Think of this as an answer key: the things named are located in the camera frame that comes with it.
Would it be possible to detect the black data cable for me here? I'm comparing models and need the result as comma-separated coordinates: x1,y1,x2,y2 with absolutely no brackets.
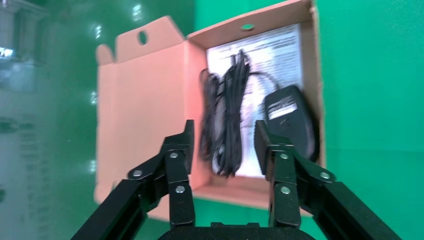
198,67,222,163

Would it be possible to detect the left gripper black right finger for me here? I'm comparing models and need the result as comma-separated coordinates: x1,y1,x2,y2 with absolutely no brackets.
253,119,402,240

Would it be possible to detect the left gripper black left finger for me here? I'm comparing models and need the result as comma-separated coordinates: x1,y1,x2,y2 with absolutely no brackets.
71,119,196,240

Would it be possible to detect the white printed instruction sheet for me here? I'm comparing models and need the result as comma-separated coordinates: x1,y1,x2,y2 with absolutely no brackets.
205,23,304,180

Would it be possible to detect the orange cardboard box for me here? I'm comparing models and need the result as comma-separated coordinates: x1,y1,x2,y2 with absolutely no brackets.
93,0,327,223

